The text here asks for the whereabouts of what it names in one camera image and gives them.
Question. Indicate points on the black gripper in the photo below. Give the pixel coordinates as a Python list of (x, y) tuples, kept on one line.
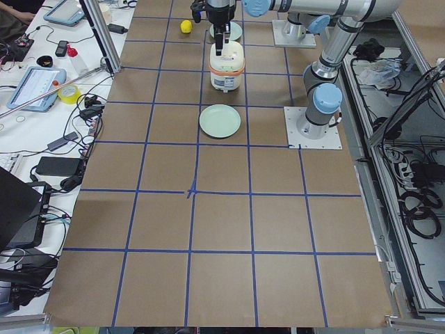
[(219, 15)]

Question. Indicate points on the cream rice cooker orange handle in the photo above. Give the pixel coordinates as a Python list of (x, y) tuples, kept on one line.
[(227, 69)]

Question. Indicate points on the green plate near arm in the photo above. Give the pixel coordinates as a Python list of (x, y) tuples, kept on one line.
[(235, 31), (219, 121)]

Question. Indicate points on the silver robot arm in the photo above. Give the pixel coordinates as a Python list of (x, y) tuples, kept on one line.
[(350, 13), (324, 96)]

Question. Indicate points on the yellow toy potato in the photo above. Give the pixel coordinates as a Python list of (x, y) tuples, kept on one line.
[(186, 26)]

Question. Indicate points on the clear squeeze bottle red cap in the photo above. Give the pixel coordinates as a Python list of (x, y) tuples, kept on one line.
[(76, 60)]

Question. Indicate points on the yellow tape roll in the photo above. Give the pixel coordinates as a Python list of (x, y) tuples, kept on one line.
[(69, 94)]

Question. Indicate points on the blue teach pendant tablet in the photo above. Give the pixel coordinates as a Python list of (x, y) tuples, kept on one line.
[(36, 82)]

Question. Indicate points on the black power adapter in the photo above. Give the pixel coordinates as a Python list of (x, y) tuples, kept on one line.
[(58, 166)]

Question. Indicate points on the black laptop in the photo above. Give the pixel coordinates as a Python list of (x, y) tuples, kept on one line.
[(23, 206)]

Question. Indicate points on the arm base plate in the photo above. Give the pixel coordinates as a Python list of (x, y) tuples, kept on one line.
[(301, 134), (287, 34)]

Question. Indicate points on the aluminium frame post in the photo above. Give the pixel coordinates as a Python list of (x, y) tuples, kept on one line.
[(93, 13)]

